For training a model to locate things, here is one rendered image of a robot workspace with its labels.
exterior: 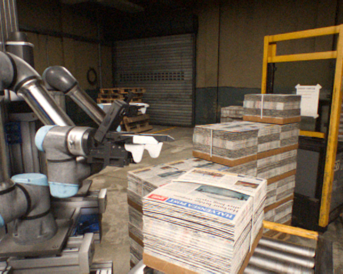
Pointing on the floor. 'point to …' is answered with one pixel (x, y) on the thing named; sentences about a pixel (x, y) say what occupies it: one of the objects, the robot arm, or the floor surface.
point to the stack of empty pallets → (119, 97)
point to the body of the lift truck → (313, 172)
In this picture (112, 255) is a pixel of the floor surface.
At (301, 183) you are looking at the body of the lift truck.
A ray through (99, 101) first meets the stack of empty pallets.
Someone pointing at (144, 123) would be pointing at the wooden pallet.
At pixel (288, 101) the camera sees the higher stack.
